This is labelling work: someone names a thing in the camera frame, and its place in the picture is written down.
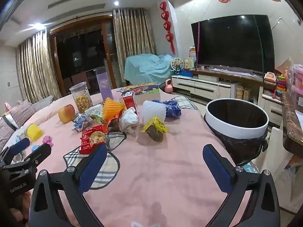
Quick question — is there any yellow wrapper with dark leaf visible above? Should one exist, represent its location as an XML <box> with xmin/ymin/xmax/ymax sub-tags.
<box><xmin>141</xmin><ymin>116</ymin><xmax>169</xmax><ymax>143</ymax></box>

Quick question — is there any person's left hand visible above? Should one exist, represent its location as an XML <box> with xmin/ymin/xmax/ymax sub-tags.
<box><xmin>15</xmin><ymin>191</ymin><xmax>32</xmax><ymax>221</ymax></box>

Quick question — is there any ferris wheel toy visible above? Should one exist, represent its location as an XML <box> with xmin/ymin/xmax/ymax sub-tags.
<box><xmin>170</xmin><ymin>57</ymin><xmax>183</xmax><ymax>75</ymax></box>

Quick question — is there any white foam fruit net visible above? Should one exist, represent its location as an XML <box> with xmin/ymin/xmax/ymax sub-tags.
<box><xmin>141</xmin><ymin>100</ymin><xmax>166</xmax><ymax>126</ymax></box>

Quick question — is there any pink striped cushion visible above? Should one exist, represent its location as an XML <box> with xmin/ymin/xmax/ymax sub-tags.
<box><xmin>8</xmin><ymin>102</ymin><xmax>36</xmax><ymax>128</ymax></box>

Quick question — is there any red white carton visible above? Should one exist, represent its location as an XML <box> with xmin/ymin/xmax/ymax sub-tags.
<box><xmin>122</xmin><ymin>92</ymin><xmax>139</xmax><ymax>114</ymax></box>

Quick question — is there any purple water bottle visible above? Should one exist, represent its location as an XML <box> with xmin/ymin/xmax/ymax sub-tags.
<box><xmin>95</xmin><ymin>67</ymin><xmax>114</xmax><ymax>102</ymax></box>

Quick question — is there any black flat screen television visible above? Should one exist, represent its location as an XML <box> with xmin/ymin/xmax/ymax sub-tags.
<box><xmin>191</xmin><ymin>15</ymin><xmax>275</xmax><ymax>74</ymax></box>

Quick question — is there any white rimmed trash bin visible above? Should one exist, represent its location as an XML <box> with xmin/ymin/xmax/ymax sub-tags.
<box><xmin>203</xmin><ymin>97</ymin><xmax>270</xmax><ymax>165</ymax></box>

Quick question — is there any red heart hanging decoration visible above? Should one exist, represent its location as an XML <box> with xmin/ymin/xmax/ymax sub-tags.
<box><xmin>159</xmin><ymin>1</ymin><xmax>176</xmax><ymax>55</ymax></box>

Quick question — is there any orange crumpled wrapper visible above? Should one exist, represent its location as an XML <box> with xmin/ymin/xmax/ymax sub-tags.
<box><xmin>103</xmin><ymin>118</ymin><xmax>121</xmax><ymax>133</ymax></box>

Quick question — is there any wooden framed glass door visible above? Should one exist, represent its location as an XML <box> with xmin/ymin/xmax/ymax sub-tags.
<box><xmin>48</xmin><ymin>19</ymin><xmax>117</xmax><ymax>95</ymax></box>

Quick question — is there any colourful puzzle box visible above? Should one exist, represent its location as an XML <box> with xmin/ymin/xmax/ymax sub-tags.
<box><xmin>118</xmin><ymin>82</ymin><xmax>161</xmax><ymax>106</ymax></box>

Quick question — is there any yellow green activity cube toy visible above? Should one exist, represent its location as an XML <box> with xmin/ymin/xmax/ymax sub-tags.
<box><xmin>183</xmin><ymin>57</ymin><xmax>197</xmax><ymax>69</ymax></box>

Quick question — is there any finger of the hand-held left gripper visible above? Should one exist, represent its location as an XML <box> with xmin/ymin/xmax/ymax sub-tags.
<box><xmin>2</xmin><ymin>143</ymin><xmax>52</xmax><ymax>174</ymax></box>
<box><xmin>0</xmin><ymin>137</ymin><xmax>31</xmax><ymax>165</ymax></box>

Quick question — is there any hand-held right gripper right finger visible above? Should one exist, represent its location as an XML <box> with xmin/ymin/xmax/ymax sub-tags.
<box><xmin>203</xmin><ymin>144</ymin><xmax>281</xmax><ymax>227</ymax></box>

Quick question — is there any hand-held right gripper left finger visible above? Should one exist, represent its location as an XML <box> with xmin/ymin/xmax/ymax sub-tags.
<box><xmin>28</xmin><ymin>144</ymin><xmax>107</xmax><ymax>227</ymax></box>

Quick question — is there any marble counter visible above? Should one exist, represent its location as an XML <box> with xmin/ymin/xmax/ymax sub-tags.
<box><xmin>280</xmin><ymin>92</ymin><xmax>303</xmax><ymax>152</ymax></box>

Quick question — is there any brown cardboard box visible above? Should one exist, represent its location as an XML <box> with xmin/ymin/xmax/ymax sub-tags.
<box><xmin>275</xmin><ymin>57</ymin><xmax>294</xmax><ymax>75</ymax></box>

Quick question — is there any stacking ring toy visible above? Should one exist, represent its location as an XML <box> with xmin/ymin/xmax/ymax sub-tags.
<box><xmin>272</xmin><ymin>74</ymin><xmax>286</xmax><ymax>99</ymax></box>

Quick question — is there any white paper sheet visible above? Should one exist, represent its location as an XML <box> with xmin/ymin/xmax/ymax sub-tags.
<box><xmin>295</xmin><ymin>110</ymin><xmax>303</xmax><ymax>133</ymax></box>

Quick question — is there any green white wrapper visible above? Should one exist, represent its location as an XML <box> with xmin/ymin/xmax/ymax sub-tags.
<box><xmin>85</xmin><ymin>104</ymin><xmax>105</xmax><ymax>123</ymax></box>

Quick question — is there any teal covered armchair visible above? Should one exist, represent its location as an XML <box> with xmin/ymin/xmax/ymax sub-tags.
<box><xmin>124</xmin><ymin>53</ymin><xmax>176</xmax><ymax>86</ymax></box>

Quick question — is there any yellow spiral toy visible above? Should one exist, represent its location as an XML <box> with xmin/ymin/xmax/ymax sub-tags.
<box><xmin>102</xmin><ymin>97</ymin><xmax>126</xmax><ymax>121</ymax></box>

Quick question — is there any blue snack bag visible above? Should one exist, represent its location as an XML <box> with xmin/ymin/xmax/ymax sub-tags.
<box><xmin>159</xmin><ymin>99</ymin><xmax>182</xmax><ymax>118</ymax></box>

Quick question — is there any pink printed blanket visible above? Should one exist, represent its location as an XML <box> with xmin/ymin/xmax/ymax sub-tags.
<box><xmin>0</xmin><ymin>86</ymin><xmax>251</xmax><ymax>227</ymax></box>

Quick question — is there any red yellow apple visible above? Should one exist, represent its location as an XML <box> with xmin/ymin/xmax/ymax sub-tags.
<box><xmin>58</xmin><ymin>104</ymin><xmax>76</xmax><ymax>124</ymax></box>

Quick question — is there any beige patterned curtain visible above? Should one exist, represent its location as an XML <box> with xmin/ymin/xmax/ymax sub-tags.
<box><xmin>112</xmin><ymin>8</ymin><xmax>157</xmax><ymax>88</ymax></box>
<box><xmin>15</xmin><ymin>30</ymin><xmax>61</xmax><ymax>104</ymax></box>

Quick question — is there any yellow foam fruit net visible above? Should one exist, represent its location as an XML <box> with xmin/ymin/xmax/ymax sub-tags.
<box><xmin>27</xmin><ymin>124</ymin><xmax>43</xmax><ymax>140</ymax></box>

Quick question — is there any white television cabinet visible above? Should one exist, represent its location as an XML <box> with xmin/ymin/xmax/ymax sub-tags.
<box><xmin>171</xmin><ymin>67</ymin><xmax>284</xmax><ymax>133</ymax></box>

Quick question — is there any red snack packet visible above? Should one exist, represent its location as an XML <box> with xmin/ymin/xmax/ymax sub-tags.
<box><xmin>79</xmin><ymin>125</ymin><xmax>107</xmax><ymax>155</ymax></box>

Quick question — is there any clear plastic snack jar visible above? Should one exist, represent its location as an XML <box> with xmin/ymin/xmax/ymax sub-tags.
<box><xmin>69</xmin><ymin>82</ymin><xmax>93</xmax><ymax>113</ymax></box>

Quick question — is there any blue white wrapper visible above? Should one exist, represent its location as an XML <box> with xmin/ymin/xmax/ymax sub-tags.
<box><xmin>72</xmin><ymin>113</ymin><xmax>91</xmax><ymax>131</ymax></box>

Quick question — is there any pink kettlebell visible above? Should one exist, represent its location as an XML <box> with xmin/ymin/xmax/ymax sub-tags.
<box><xmin>163</xmin><ymin>79</ymin><xmax>174</xmax><ymax>93</ymax></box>

